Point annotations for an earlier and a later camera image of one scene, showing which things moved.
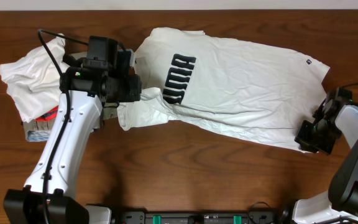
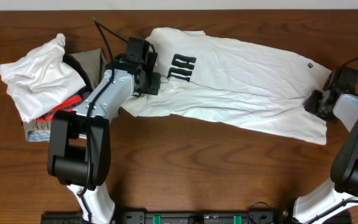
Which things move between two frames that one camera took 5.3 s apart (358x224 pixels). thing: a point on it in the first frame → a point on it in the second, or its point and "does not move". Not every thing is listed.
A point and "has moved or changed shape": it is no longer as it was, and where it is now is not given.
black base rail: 199,217 does not move
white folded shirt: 33,79 does not move
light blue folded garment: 38,135 does not move
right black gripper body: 322,136 → 314,106
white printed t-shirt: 245,89 has moved or changed shape
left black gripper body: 124,89 → 150,83
